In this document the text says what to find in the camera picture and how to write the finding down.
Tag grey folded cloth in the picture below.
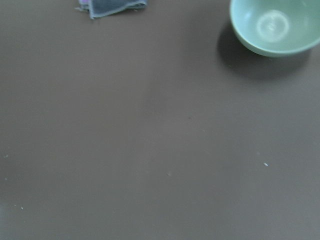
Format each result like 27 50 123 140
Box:
88 0 148 19

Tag green bowl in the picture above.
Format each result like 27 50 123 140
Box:
229 0 320 58

